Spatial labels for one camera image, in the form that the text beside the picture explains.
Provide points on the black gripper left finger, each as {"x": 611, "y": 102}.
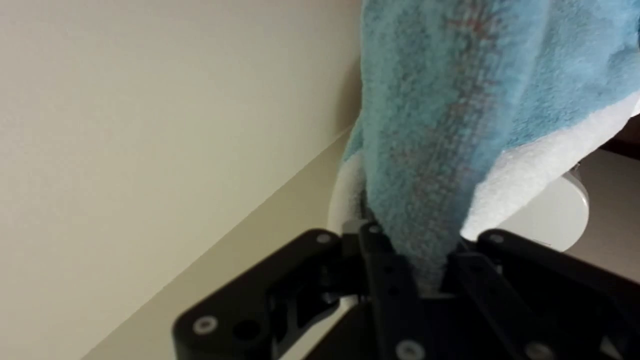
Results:
{"x": 361, "y": 306}

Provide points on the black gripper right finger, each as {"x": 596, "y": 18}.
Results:
{"x": 532, "y": 300}

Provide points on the blue white striped towel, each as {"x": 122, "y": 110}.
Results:
{"x": 467, "y": 101}

